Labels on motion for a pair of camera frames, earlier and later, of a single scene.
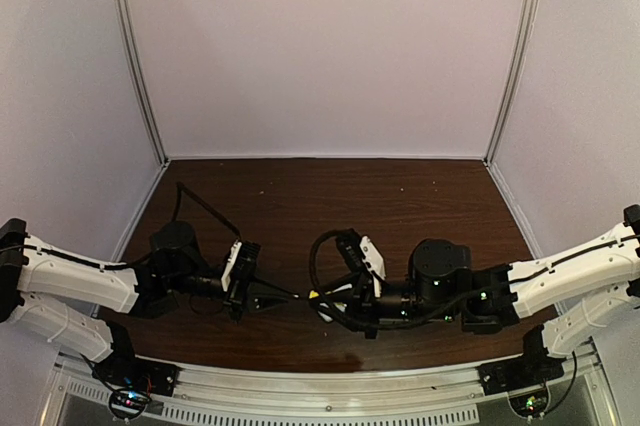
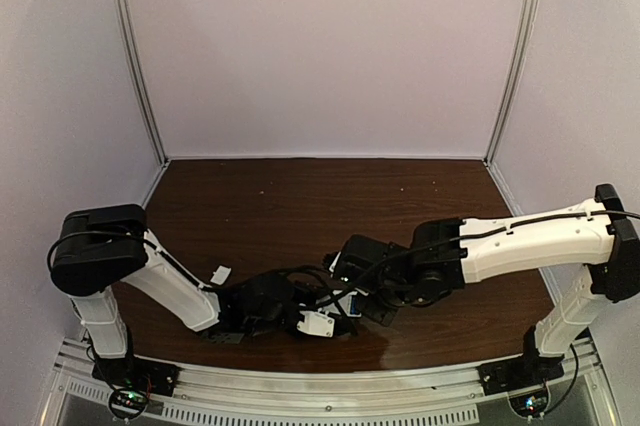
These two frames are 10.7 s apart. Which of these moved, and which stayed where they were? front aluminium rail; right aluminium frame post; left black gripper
Moved: left black gripper
Stayed: front aluminium rail; right aluminium frame post
